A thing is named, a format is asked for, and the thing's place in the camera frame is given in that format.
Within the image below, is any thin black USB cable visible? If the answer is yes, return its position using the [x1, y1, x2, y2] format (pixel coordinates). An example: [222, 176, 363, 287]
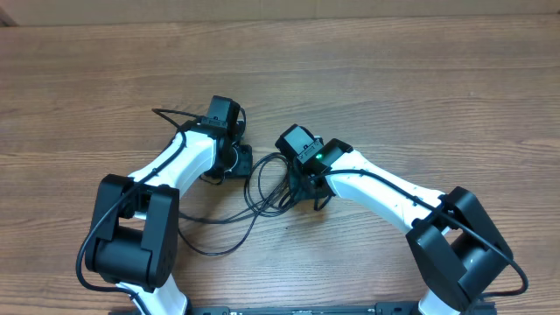
[177, 152, 294, 257]

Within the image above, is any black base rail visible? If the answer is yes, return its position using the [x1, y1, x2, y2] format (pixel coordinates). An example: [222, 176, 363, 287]
[185, 301, 421, 315]

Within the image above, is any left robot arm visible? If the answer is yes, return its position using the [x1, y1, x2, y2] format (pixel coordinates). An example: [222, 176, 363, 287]
[75, 95, 253, 314]

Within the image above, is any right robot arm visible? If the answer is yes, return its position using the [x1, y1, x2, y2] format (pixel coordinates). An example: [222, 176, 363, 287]
[276, 124, 513, 314]

